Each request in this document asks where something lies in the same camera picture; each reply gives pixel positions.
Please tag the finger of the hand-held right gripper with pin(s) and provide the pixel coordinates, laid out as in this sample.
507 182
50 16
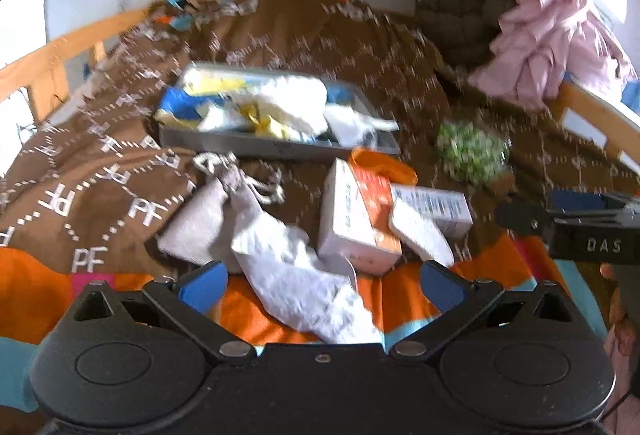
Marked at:
575 201
522 217

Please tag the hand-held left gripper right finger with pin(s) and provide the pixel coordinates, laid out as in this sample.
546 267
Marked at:
440 290

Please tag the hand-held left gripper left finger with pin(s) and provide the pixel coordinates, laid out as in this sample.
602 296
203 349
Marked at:
202 287

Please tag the grey fabric pouch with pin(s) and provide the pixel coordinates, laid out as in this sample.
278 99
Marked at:
210 220

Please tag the light grey cloth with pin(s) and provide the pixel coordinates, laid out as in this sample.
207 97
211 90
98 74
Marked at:
300 280

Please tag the orange bowl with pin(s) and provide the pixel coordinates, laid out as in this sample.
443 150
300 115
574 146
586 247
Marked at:
385 165

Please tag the grey metal tray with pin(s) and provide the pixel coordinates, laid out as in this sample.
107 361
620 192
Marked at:
250 147

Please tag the yellow sock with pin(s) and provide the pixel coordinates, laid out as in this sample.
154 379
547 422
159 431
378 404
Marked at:
272 127

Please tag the white sock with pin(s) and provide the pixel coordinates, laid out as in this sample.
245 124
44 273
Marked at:
350 122

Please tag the cream towel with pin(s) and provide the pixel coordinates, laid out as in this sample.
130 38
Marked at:
295 97

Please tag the person's right hand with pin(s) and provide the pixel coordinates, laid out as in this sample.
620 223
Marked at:
620 335

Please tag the jar of green candies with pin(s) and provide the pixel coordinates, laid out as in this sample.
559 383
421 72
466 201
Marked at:
470 152

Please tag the white box with blue print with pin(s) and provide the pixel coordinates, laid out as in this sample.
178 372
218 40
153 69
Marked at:
430 202

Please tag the white and orange box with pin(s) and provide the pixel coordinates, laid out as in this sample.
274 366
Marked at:
345 215

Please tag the pink garment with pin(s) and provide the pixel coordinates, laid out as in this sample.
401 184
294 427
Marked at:
545 50

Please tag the brown printed blanket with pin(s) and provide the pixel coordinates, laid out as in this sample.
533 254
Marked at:
310 40

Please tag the window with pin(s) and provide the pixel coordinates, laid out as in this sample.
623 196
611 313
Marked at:
22 25

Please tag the wooden bed rail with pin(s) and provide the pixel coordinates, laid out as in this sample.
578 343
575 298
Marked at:
595 107
45 60

